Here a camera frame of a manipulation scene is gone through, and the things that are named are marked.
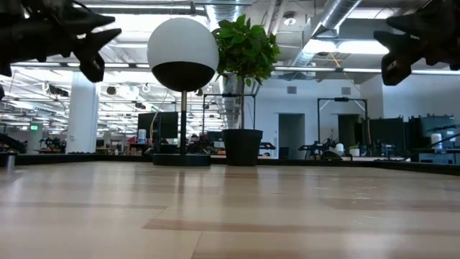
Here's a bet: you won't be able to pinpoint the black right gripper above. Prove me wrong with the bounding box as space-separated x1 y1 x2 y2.
373 0 460 86

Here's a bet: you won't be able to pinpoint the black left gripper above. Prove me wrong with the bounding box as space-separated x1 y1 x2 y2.
0 10 122 83

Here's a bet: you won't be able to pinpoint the white round column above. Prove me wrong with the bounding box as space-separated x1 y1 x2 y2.
65 79 100 155

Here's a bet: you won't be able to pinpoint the white globe lamp black base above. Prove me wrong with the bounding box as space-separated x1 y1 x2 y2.
146 17 220 167

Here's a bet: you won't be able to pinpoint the dark workstation partitions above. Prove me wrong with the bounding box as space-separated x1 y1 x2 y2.
361 114 460 165

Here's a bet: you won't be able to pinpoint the black monitor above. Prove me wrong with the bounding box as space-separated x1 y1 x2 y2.
137 111 180 145

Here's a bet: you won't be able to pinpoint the green plant in black pot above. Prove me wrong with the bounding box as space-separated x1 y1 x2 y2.
211 14 281 167

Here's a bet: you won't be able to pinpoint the silver ceiling duct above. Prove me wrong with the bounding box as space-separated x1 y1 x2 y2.
278 0 362 62

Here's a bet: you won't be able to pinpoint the black metal gantry frame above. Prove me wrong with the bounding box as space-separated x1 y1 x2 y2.
316 96 369 154

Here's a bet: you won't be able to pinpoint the black curved cable bundle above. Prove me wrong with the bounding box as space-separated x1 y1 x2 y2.
0 132 27 155

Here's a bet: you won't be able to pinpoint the silver metal post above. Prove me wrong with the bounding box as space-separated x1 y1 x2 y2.
0 151 19 173

